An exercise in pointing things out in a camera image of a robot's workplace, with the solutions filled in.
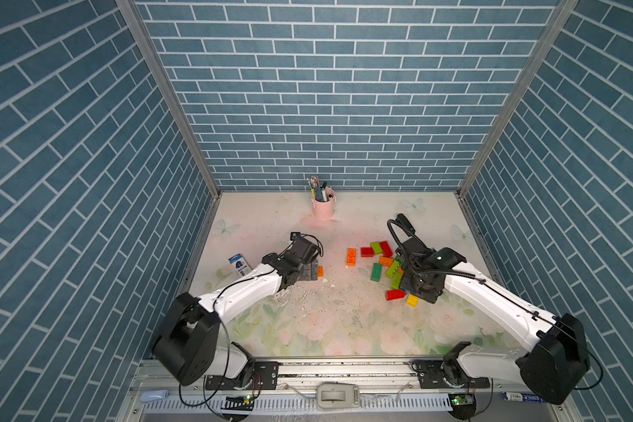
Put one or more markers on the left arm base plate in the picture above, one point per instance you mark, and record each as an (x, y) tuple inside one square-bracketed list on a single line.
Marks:
[(259, 376)]

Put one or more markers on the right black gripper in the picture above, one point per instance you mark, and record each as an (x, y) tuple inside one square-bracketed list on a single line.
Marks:
[(405, 278)]

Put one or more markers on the red lego brick bottom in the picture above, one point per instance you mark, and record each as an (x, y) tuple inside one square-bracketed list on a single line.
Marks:
[(396, 294)]

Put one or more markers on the lime lego brick middle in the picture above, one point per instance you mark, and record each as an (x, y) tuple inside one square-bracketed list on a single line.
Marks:
[(393, 268)]

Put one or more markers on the small red lego brick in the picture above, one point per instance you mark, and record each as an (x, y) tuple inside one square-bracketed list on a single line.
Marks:
[(367, 252)]

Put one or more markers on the lime lego brick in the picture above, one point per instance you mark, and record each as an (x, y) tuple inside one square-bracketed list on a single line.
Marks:
[(393, 268), (396, 280), (377, 248)]

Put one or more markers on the white handheld device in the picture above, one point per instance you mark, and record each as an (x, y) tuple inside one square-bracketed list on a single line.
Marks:
[(337, 396)]

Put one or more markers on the black stapler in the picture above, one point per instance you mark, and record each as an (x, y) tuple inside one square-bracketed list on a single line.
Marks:
[(405, 224)]

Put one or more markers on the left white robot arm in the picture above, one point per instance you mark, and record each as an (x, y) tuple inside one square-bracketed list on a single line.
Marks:
[(192, 340)]

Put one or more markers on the dark green lego brick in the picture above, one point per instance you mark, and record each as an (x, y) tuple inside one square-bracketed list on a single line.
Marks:
[(376, 272)]

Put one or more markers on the orange lego brick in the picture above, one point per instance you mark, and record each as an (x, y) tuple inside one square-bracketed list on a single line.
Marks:
[(351, 256), (385, 261)]

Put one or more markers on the pens in cup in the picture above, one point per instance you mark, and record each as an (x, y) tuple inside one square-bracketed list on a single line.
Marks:
[(318, 189)]

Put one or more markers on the lime lego brick lower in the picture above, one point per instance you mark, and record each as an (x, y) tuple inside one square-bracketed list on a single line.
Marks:
[(396, 280)]

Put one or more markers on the pink pen cup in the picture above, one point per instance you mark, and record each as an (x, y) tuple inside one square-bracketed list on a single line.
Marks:
[(324, 211)]

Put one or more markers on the blue white marker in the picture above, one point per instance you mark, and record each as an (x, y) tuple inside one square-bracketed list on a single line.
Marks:
[(518, 397)]

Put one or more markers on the lime lego brick top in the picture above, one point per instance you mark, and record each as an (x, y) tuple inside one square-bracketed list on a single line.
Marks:
[(377, 248)]

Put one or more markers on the white blue small box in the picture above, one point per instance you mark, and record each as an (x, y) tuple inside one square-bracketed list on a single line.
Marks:
[(240, 265)]

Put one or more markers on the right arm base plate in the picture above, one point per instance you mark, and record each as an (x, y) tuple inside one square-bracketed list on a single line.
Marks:
[(437, 374)]

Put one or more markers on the red lego brick top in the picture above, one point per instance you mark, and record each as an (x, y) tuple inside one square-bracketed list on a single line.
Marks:
[(386, 249)]

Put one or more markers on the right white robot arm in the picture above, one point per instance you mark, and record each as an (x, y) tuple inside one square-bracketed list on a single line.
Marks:
[(552, 356)]

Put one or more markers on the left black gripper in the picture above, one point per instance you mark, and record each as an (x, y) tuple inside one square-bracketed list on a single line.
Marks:
[(311, 270)]

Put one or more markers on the yellow lego brick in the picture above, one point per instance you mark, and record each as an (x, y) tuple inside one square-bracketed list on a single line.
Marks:
[(412, 301)]

